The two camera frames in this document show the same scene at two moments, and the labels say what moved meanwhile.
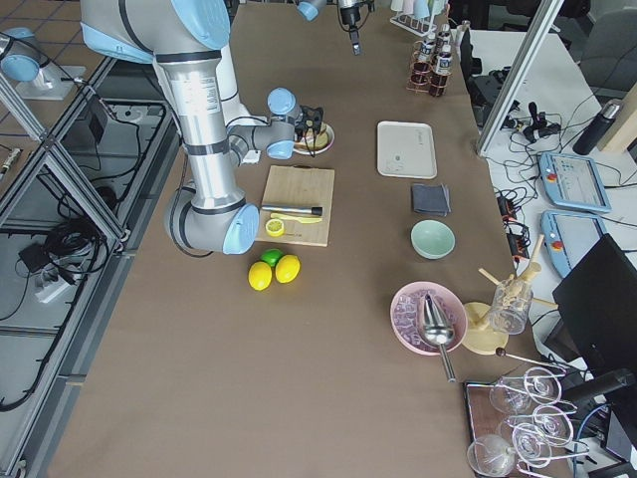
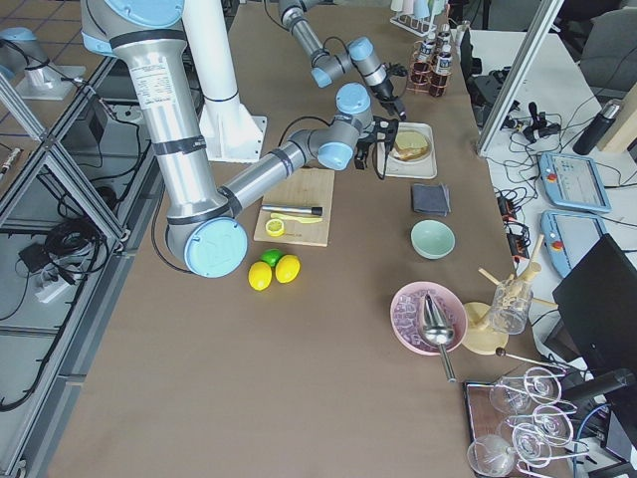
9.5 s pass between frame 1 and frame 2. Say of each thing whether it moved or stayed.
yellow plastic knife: stayed
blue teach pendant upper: stayed
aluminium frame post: stayed
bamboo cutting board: stayed
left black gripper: moved
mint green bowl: stayed
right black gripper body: moved
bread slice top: moved
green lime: stayed
